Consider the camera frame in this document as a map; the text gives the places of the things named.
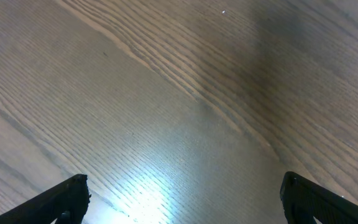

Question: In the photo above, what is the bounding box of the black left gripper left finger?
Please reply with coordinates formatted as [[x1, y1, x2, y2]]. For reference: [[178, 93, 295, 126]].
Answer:
[[0, 174, 91, 224]]

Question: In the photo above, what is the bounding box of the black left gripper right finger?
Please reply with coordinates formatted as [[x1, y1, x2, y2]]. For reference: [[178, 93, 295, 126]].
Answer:
[[280, 171, 358, 224]]

